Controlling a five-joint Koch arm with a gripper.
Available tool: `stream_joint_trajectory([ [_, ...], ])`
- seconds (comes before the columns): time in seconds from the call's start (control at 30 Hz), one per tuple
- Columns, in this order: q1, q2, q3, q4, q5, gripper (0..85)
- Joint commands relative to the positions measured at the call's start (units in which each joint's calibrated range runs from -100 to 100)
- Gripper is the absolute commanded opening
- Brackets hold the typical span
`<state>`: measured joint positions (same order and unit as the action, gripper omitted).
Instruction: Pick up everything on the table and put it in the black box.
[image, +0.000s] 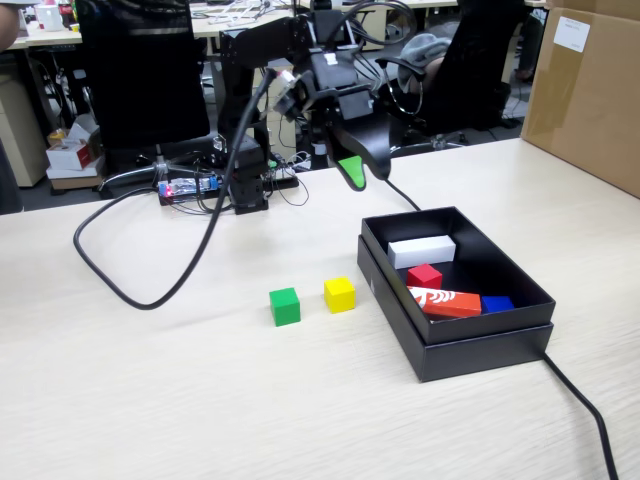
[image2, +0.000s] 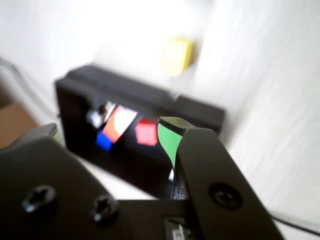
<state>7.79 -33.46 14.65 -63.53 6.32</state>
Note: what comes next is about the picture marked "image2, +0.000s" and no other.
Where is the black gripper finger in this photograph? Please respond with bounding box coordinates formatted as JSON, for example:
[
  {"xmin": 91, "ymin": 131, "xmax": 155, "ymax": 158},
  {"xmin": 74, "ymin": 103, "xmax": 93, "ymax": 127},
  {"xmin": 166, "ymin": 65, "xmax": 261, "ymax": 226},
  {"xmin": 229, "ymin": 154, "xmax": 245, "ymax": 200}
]
[
  {"xmin": 156, "ymin": 116, "xmax": 286, "ymax": 240},
  {"xmin": 0, "ymin": 122, "xmax": 136, "ymax": 240}
]

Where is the red wooden cube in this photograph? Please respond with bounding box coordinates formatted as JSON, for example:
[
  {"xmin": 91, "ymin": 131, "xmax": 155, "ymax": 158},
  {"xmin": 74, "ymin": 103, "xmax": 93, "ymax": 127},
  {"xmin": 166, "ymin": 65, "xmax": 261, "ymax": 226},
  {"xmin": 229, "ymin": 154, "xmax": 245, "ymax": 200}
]
[{"xmin": 134, "ymin": 119, "xmax": 159, "ymax": 146}]

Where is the yellow wooden cube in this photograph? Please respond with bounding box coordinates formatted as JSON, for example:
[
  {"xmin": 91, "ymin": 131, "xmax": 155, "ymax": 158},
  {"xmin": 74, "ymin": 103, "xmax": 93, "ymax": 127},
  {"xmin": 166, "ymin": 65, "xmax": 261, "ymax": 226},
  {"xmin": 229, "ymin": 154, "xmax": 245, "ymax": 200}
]
[{"xmin": 157, "ymin": 37, "xmax": 195, "ymax": 77}]

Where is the black cardboard box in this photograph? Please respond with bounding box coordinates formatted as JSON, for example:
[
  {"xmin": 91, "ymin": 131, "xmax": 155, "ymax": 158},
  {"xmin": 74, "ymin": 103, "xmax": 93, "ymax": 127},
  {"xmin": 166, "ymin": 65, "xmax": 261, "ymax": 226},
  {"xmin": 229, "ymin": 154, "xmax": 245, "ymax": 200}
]
[{"xmin": 54, "ymin": 77, "xmax": 187, "ymax": 201}]

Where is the brown cardboard object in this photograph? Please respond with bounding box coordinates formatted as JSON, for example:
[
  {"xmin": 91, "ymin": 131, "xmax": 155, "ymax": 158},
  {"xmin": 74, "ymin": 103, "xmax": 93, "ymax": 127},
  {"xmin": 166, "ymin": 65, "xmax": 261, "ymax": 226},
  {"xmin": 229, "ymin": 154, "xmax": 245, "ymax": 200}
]
[{"xmin": 0, "ymin": 104, "xmax": 40, "ymax": 149}]

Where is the blue wooden cube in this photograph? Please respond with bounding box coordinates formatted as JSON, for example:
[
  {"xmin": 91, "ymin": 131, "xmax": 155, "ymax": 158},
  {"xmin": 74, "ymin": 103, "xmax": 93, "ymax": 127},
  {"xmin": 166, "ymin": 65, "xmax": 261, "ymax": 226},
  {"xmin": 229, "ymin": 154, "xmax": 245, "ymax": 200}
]
[{"xmin": 95, "ymin": 129, "xmax": 115, "ymax": 152}]

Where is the orange block with white print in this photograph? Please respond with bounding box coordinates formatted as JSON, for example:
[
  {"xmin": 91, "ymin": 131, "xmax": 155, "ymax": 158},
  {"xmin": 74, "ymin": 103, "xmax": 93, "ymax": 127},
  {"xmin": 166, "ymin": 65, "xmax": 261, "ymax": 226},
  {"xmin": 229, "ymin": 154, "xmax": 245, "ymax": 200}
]
[{"xmin": 102, "ymin": 104, "xmax": 138, "ymax": 144}]

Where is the long black cable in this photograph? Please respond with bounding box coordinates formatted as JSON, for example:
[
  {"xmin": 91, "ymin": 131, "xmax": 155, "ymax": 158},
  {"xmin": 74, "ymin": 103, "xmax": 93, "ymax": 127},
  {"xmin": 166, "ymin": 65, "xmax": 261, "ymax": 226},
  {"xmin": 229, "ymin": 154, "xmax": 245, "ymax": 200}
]
[{"xmin": 0, "ymin": 56, "xmax": 320, "ymax": 237}]

